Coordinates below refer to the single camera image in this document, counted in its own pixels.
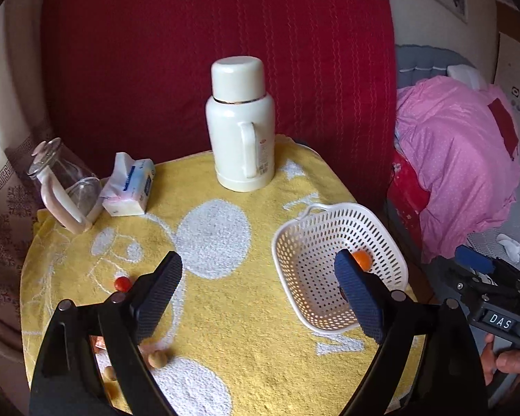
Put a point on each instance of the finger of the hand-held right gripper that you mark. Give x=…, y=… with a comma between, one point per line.
x=472, y=258

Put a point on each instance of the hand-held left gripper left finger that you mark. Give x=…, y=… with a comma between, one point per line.
x=160, y=297

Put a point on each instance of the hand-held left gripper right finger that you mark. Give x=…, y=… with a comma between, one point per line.
x=359, y=297

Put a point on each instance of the orange cherry tomato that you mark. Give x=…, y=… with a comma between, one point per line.
x=362, y=260

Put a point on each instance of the white perforated plastic basket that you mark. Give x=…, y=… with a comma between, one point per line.
x=316, y=268

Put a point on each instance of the large brown longan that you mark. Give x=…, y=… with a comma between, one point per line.
x=156, y=359

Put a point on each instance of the person's right hand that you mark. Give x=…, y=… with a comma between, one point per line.
x=508, y=362

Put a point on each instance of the red cherry tomato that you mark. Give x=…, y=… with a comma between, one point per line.
x=122, y=284

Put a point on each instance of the crumpled white tissue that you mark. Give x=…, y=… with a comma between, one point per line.
x=510, y=245

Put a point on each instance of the yellow cartoon towel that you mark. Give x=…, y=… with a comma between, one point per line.
x=242, y=312

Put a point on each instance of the red printed cloth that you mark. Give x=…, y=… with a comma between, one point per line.
x=405, y=199

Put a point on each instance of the small brown longan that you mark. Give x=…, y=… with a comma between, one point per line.
x=109, y=374
x=114, y=392

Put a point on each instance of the pink dotted quilt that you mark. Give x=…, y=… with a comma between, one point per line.
x=450, y=160

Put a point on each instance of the white tissue pack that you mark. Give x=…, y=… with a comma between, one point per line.
x=128, y=186

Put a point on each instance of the red cloth patch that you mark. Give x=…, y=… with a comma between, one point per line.
x=505, y=125

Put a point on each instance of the beige patterned curtain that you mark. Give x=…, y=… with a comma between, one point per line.
x=4, y=225

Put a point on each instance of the cream white thermos jug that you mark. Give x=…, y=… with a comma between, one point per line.
x=238, y=130

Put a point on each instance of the white pillow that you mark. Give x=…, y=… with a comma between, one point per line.
x=466, y=73

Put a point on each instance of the grey padded headboard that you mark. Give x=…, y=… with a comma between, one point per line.
x=420, y=58

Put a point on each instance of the dark red textured cloth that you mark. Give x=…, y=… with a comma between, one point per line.
x=199, y=30

